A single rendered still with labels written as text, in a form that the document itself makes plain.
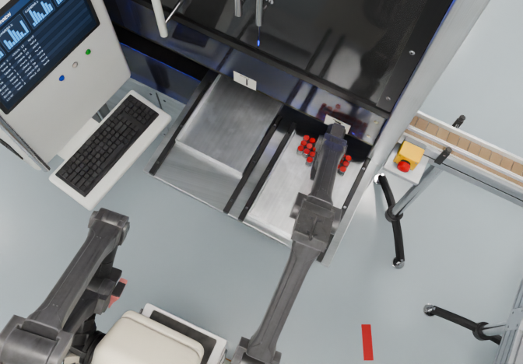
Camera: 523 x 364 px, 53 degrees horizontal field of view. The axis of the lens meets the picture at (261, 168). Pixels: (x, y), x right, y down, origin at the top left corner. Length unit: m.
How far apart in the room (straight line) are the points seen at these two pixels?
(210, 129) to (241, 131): 0.11
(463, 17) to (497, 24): 2.34
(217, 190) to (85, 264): 0.74
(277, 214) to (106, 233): 0.70
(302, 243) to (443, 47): 0.54
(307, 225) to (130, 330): 0.45
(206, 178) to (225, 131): 0.18
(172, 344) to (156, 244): 1.46
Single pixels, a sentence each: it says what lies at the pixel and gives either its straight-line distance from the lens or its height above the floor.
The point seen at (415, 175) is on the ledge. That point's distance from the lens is 1.86.
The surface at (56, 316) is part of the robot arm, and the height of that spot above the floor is 1.57.
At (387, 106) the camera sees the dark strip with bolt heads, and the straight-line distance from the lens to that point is 1.52.
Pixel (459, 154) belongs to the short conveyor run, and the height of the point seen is 0.93.
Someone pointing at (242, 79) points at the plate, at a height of 1.02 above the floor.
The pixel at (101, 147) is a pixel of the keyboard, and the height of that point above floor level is 0.83.
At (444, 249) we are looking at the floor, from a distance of 2.78.
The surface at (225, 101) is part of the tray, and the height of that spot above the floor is 0.88.
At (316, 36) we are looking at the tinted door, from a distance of 1.41.
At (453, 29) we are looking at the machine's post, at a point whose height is 1.63.
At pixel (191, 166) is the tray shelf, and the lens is 1.79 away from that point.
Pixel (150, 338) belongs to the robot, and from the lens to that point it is 1.21.
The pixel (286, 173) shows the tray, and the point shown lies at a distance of 1.77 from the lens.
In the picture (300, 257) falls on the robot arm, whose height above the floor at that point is 1.45.
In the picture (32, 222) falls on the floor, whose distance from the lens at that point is 2.84.
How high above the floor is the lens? 2.53
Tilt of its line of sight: 68 degrees down
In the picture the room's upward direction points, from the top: 4 degrees clockwise
